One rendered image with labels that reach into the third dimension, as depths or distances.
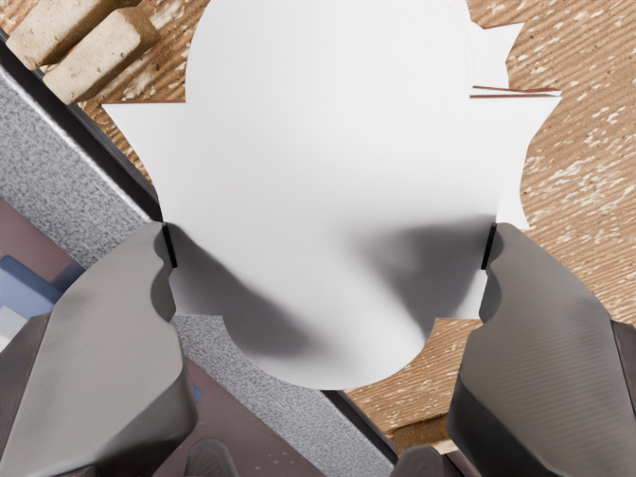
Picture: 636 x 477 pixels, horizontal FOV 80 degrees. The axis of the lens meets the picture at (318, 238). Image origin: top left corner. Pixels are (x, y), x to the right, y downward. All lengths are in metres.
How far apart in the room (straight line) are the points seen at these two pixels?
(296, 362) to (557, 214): 0.20
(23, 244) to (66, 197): 1.48
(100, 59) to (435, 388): 0.34
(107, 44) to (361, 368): 0.19
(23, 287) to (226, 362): 0.22
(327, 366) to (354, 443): 0.33
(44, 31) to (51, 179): 0.13
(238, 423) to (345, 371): 2.08
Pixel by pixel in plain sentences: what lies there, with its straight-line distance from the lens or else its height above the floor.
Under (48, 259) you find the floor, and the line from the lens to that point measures 1.80.
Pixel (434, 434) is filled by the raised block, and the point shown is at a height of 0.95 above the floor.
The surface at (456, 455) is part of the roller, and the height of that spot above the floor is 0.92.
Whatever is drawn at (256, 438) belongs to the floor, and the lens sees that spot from 2.32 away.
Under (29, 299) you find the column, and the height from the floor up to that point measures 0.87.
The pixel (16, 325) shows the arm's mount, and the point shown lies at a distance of 0.52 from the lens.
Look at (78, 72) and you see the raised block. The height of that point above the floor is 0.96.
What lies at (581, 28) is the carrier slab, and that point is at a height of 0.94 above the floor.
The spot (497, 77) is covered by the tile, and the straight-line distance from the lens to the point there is 0.21.
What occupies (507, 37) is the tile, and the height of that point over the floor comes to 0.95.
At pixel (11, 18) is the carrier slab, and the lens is 0.28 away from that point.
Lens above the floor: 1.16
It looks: 58 degrees down
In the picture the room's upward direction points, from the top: 175 degrees counter-clockwise
